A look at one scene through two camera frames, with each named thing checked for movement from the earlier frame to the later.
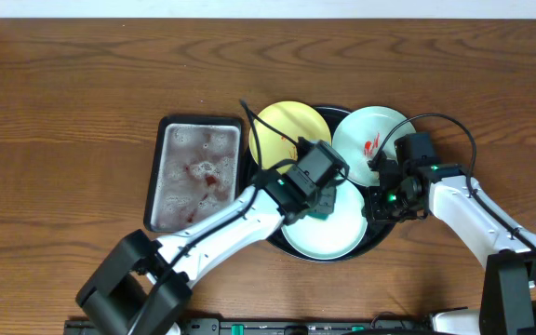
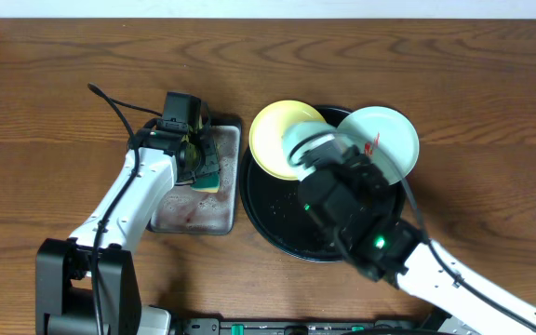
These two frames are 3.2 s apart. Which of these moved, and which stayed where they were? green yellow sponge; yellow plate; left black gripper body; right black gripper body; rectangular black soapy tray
Moved: right black gripper body; left black gripper body; green yellow sponge
Stayed: rectangular black soapy tray; yellow plate
